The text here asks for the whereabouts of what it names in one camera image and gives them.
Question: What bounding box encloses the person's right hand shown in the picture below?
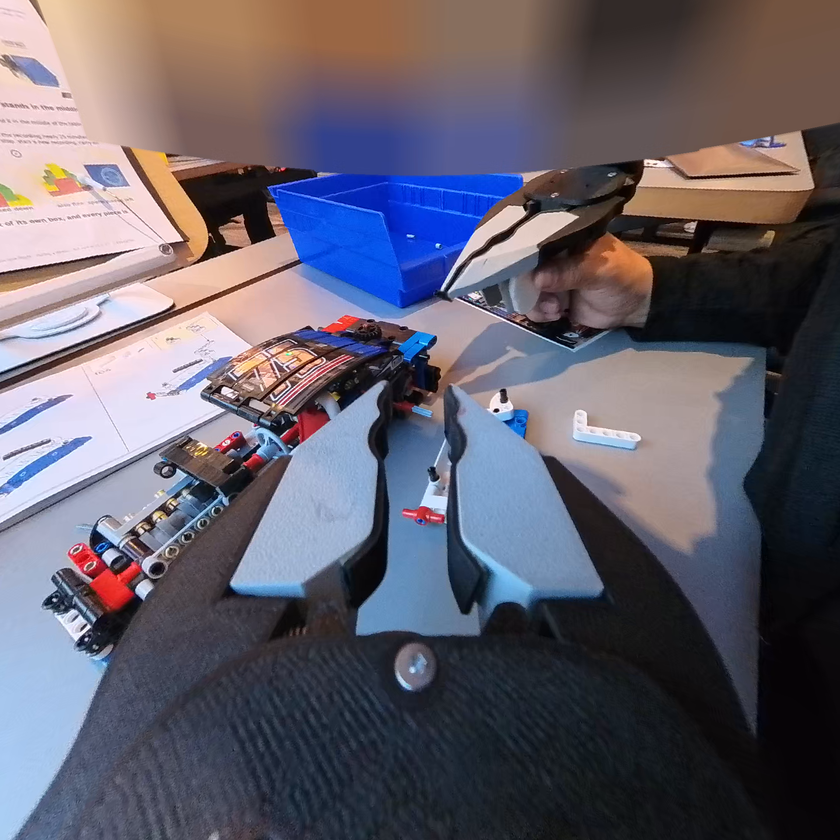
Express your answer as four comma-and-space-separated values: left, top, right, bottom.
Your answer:
525, 233, 655, 329

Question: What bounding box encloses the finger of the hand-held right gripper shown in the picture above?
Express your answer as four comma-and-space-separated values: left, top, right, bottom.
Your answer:
437, 196, 534, 291
441, 196, 621, 298

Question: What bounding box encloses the grey office table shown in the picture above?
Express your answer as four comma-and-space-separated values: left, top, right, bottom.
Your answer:
613, 131, 815, 225

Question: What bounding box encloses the person's right forearm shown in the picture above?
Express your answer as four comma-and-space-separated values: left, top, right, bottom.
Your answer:
630, 217, 840, 349

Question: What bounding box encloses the lego instruction booklet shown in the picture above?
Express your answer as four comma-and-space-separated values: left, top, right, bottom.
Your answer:
0, 311, 254, 527

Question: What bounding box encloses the holographic sticker sheet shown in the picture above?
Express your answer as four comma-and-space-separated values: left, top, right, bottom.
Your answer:
459, 292, 611, 353

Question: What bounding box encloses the blue white lego panel assembly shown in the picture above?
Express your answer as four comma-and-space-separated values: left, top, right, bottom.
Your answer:
402, 388, 530, 526

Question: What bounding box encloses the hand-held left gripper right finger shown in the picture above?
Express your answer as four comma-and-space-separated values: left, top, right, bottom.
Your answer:
443, 385, 605, 614

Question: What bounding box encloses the lego race car model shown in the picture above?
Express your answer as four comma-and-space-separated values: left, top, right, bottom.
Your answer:
42, 315, 441, 660

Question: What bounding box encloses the white computer monitor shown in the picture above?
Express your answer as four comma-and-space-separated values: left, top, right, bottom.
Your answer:
0, 0, 188, 375

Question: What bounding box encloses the grey desk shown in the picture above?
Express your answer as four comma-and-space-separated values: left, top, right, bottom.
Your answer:
0, 233, 769, 742

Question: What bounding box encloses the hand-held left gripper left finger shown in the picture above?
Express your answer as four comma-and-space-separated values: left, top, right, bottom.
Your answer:
230, 381, 393, 608

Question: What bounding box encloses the person's black jacket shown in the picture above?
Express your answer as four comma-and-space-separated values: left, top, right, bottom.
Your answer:
745, 125, 840, 840

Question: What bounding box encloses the grey notebook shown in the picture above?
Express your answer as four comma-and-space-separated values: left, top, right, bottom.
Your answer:
666, 141, 802, 180

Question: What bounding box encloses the white L-shaped lego beam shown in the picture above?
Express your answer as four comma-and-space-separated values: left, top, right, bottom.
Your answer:
572, 410, 641, 451

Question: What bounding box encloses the blue plastic bin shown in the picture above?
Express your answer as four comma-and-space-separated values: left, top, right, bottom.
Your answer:
268, 174, 526, 309

